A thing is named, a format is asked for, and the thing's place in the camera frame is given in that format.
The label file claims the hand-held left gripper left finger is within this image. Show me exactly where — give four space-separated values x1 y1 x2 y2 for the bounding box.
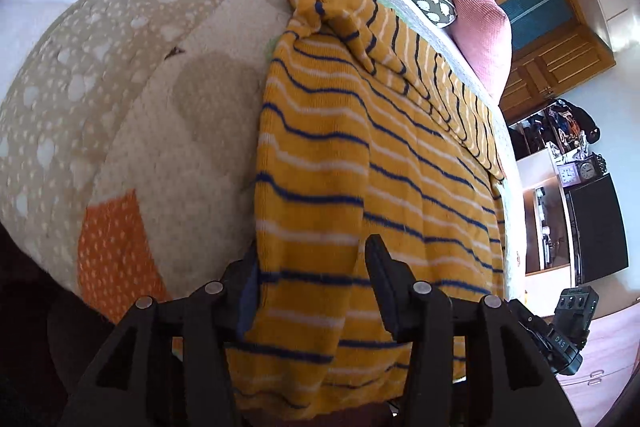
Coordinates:
60 252 261 427

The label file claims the black flat television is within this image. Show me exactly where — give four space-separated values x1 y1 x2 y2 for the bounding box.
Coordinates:
564 173 629 286

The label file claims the dark ornate table clock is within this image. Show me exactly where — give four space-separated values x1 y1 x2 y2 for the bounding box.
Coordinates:
575 154 607 182

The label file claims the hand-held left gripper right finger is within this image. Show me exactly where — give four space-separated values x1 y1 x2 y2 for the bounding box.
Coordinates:
364 234 583 427

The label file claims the pink ribbed pillow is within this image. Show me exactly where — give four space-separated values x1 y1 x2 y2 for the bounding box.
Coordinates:
440 0 513 100

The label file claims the yellow striped knit sweater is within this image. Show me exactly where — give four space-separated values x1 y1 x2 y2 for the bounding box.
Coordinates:
225 0 507 423

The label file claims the brown wooden door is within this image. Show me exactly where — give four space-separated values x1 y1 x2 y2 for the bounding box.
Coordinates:
500 29 617 122

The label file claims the cluttered clothes rack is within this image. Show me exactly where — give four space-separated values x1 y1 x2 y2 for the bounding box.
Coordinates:
507 98 603 160

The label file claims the white open shelf cabinet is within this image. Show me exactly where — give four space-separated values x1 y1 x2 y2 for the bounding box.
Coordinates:
515 142 640 413

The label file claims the purple square table clock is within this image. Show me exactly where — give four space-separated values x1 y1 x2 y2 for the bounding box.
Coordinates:
556 163 580 186

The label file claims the patterned patchwork quilt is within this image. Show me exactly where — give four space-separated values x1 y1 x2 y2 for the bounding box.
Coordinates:
0 0 523 323

